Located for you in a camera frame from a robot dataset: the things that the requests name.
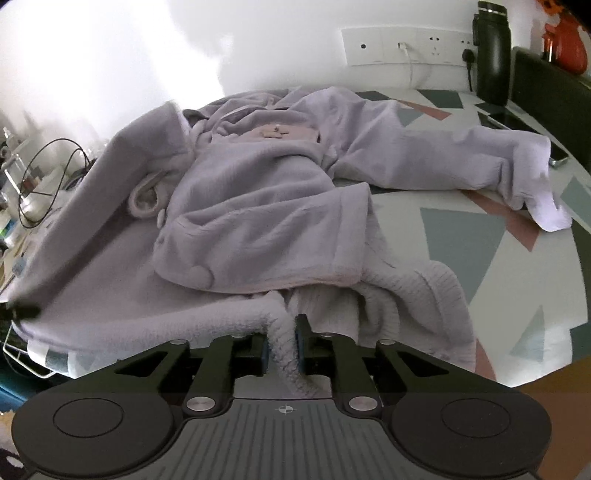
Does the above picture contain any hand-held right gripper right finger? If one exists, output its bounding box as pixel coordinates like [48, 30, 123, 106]
[294, 314, 456, 416]

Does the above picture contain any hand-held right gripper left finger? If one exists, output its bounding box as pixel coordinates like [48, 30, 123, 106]
[113, 332, 270, 416]

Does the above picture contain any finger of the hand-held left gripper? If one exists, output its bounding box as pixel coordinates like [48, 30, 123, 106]
[0, 302, 42, 322]

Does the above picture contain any lavender fleece robe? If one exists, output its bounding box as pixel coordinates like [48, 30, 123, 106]
[9, 85, 574, 402]

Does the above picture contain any smartphone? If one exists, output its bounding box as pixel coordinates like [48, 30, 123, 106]
[478, 104, 570, 168]

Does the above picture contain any black water bottle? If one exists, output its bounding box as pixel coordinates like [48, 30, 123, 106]
[472, 0, 512, 107]

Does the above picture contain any black glossy box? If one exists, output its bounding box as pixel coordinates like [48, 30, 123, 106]
[510, 46, 591, 155]

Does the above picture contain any orange vase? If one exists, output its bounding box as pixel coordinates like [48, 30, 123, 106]
[542, 14, 588, 73]

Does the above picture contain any white wire rack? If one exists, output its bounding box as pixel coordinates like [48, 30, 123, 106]
[2, 339, 54, 380]

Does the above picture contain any black cable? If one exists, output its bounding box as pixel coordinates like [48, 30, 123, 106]
[16, 137, 100, 228]

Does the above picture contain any white wall socket panel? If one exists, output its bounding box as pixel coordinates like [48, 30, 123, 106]
[342, 27, 478, 68]

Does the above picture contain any white charging cable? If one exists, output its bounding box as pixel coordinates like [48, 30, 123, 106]
[397, 41, 432, 89]

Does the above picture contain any black plug with cord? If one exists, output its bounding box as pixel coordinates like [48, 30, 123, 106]
[461, 47, 477, 93]

